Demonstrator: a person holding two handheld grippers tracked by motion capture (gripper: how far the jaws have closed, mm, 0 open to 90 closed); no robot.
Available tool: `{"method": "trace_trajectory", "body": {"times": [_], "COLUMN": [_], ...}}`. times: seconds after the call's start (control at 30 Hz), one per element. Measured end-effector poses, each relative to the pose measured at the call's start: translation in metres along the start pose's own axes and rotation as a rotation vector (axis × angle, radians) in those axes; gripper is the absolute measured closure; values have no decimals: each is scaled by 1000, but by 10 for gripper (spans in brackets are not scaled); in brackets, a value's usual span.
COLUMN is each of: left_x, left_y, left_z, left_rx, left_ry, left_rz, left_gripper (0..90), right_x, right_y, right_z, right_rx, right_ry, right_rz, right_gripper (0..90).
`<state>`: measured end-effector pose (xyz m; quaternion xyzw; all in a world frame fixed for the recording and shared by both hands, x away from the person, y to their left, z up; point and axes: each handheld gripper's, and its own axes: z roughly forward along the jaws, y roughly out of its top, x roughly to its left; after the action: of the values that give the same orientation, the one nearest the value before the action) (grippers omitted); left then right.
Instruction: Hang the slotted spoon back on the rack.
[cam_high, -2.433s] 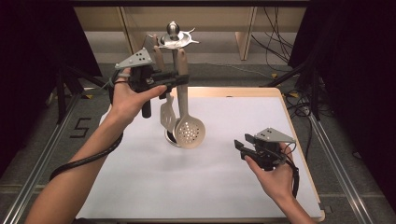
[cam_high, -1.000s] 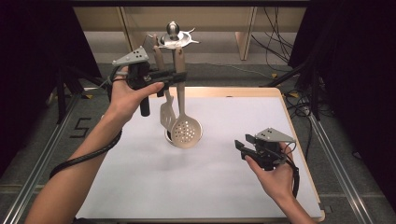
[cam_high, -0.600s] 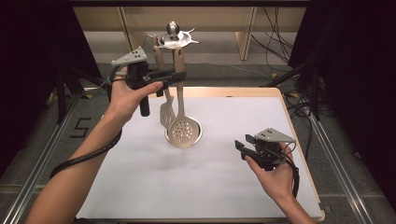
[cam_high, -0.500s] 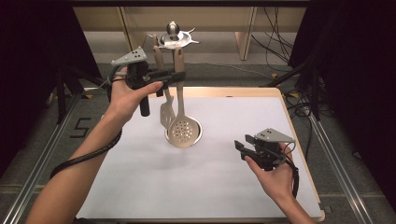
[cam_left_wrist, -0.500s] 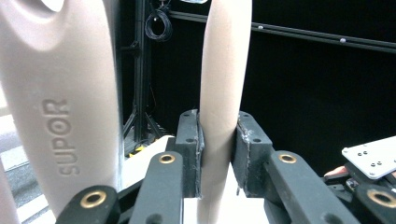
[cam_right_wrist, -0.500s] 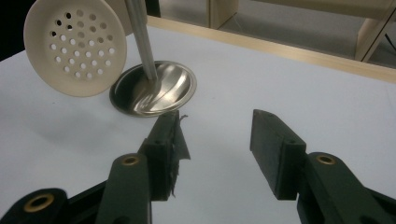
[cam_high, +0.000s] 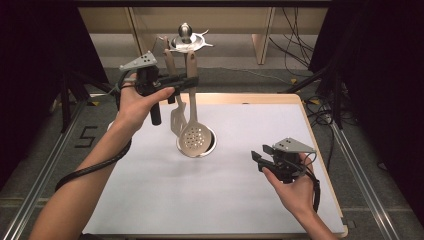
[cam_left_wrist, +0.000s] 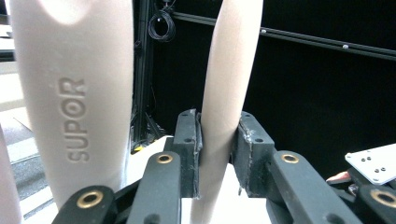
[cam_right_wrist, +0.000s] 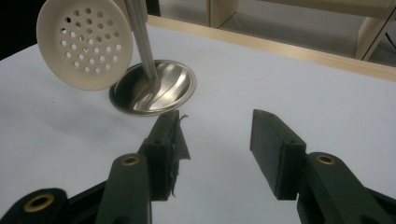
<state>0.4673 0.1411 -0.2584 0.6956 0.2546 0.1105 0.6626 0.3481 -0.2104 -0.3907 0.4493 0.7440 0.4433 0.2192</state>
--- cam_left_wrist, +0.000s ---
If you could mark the beige slotted turner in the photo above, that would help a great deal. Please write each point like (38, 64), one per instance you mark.
(74, 62)

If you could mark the black curtain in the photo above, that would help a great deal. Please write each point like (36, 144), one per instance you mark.
(311, 109)

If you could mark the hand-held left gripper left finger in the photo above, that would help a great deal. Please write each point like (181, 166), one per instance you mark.
(188, 155)

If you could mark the white table cloth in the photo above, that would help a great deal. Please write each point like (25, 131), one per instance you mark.
(244, 213)

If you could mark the black frame rail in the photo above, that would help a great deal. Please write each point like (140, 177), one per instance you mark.
(311, 39)

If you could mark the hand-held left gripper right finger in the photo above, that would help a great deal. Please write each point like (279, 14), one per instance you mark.
(253, 161)

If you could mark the black stand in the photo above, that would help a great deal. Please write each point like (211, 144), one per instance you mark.
(142, 77)

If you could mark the beige skimmer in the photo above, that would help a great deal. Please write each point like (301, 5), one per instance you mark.
(230, 62)

